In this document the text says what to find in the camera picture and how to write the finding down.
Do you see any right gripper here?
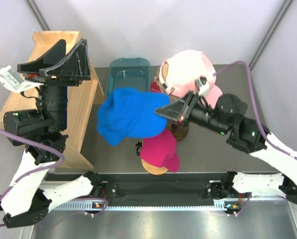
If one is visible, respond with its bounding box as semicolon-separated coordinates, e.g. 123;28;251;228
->
154;92;229;137

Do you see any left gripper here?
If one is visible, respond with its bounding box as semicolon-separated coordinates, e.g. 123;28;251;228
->
20;39;93;132

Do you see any pink cap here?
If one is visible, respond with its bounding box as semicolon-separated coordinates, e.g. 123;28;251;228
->
154;75;175;95
165;50;222;108

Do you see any magenta cap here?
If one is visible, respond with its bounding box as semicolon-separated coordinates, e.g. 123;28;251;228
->
136;129;180;173

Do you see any blue cap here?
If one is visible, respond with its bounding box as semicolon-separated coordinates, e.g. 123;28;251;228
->
97;88;170;146

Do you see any round wooden hat stand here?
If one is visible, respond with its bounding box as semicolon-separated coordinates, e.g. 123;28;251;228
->
141;159;168;175

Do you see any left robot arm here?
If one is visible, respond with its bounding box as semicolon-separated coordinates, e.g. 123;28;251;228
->
0;39;103;229

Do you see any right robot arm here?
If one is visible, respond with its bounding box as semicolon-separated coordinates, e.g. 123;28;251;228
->
154;92;297;204

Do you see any dark wooden stand base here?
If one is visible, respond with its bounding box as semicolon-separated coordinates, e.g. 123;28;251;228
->
170;123;189;141

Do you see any teal plastic bin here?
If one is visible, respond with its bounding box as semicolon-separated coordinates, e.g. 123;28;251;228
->
105;58;152;98

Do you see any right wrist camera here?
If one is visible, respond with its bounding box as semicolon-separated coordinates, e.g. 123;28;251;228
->
194;76;210;97

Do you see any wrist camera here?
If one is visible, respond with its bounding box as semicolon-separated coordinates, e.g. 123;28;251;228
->
0;65;42;93
194;76;210;97

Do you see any left aluminium corner post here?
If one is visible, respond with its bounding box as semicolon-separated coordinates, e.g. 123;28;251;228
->
25;0;50;31

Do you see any aluminium corner post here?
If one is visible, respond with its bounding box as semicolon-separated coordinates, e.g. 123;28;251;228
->
249;0;294;70
25;0;50;31

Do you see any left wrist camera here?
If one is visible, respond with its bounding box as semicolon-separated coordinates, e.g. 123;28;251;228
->
0;65;42;93

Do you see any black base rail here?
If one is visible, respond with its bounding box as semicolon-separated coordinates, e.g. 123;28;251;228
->
73;180;241;200

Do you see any grey cable duct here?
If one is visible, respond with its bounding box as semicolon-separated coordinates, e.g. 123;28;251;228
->
56;201;243;211

